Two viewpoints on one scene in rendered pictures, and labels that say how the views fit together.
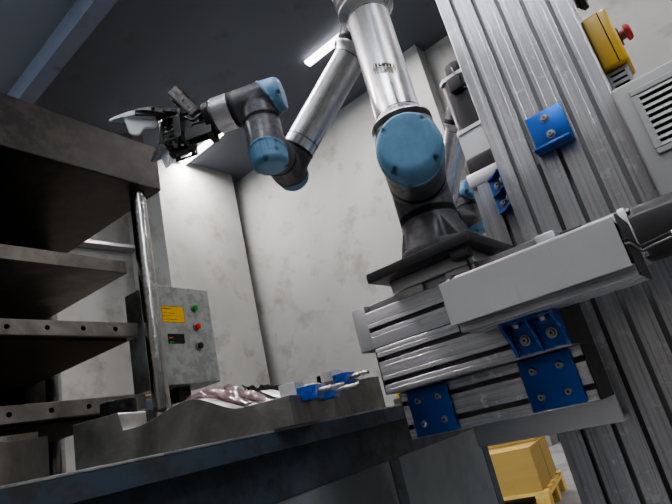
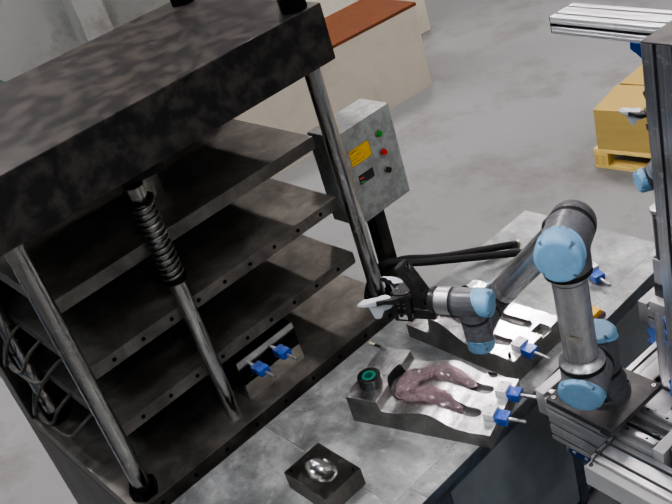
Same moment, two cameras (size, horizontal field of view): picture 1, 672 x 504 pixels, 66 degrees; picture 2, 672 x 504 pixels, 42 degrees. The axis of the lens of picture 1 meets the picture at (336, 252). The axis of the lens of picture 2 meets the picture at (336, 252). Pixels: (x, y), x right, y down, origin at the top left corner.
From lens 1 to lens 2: 2.25 m
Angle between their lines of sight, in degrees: 55
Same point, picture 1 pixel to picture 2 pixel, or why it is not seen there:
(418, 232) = not seen: hidden behind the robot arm
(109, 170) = (286, 80)
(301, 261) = not seen: outside the picture
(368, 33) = (564, 311)
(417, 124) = (587, 393)
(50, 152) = (237, 108)
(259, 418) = (470, 438)
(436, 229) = not seen: hidden behind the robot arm
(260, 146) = (474, 348)
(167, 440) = (411, 426)
